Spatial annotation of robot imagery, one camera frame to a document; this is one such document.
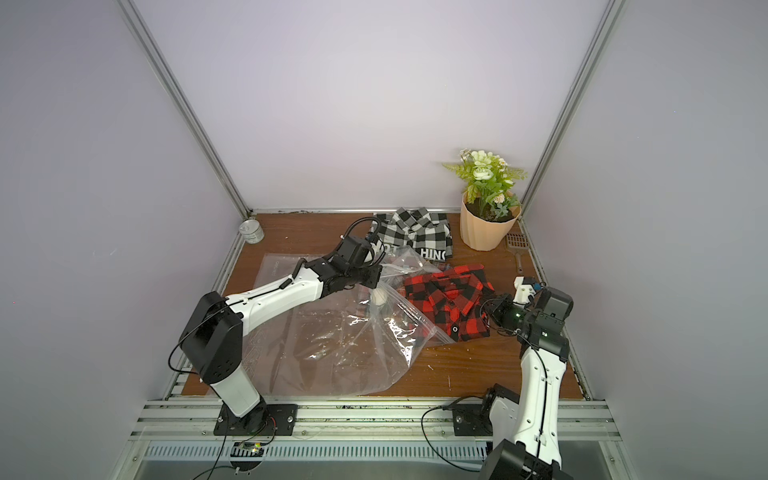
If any right black base cable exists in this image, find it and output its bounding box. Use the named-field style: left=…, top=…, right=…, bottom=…
left=419, top=395, right=490, bottom=474

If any black white plaid shirt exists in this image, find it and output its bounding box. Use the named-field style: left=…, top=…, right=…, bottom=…
left=374, top=207, right=453, bottom=262

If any small metal can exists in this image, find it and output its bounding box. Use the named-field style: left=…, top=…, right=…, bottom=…
left=238, top=218, right=265, bottom=245

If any left black base cable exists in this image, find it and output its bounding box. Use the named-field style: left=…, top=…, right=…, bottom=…
left=190, top=413, right=278, bottom=480

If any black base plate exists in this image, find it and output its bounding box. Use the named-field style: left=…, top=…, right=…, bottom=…
left=214, top=402, right=298, bottom=437
left=452, top=404, right=493, bottom=437

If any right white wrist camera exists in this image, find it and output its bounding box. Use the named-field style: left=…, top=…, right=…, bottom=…
left=513, top=276, right=542, bottom=305

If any peach flower pot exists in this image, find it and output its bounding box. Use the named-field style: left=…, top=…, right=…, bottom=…
left=460, top=194, right=522, bottom=251

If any clear plastic vacuum bag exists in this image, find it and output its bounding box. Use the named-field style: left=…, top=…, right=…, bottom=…
left=242, top=247, right=452, bottom=397

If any green artificial plant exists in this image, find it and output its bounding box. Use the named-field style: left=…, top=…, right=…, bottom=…
left=443, top=149, right=528, bottom=223

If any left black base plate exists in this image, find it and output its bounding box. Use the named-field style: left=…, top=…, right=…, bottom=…
left=214, top=402, right=298, bottom=437

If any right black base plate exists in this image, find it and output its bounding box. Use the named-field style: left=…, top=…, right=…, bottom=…
left=452, top=404, right=493, bottom=437

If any red black plaid shirt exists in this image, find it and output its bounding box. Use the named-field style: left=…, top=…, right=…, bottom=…
left=403, top=264, right=495, bottom=342

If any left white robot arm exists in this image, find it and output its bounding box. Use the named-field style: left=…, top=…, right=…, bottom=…
left=177, top=233, right=383, bottom=419

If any left circuit board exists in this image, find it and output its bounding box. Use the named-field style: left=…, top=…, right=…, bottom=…
left=229, top=442, right=265, bottom=472

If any black base cable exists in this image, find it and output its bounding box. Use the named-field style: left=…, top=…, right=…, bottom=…
left=190, top=413, right=278, bottom=480
left=419, top=395, right=490, bottom=474

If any aluminium mounting rail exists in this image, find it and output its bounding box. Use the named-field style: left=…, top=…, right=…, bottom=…
left=128, top=395, right=622, bottom=463

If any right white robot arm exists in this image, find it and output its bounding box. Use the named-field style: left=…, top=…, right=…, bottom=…
left=479, top=277, right=573, bottom=479

